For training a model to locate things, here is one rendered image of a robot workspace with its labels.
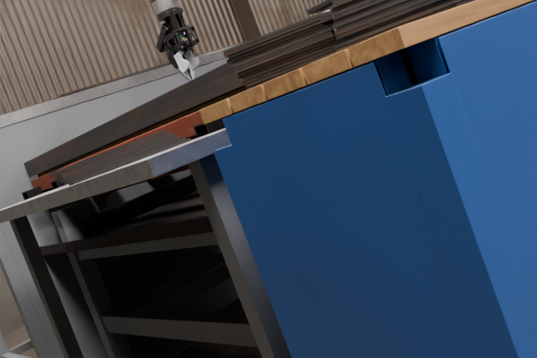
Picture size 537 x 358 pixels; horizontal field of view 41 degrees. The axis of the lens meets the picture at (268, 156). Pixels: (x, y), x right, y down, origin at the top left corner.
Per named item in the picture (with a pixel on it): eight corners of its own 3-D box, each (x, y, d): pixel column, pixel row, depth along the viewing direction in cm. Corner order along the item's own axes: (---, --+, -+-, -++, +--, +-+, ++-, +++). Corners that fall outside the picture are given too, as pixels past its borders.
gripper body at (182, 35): (180, 49, 212) (165, 10, 211) (167, 57, 219) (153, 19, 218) (201, 43, 217) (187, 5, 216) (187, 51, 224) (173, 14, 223)
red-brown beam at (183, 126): (324, 89, 123) (312, 55, 122) (35, 193, 248) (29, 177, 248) (359, 75, 128) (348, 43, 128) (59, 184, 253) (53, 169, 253)
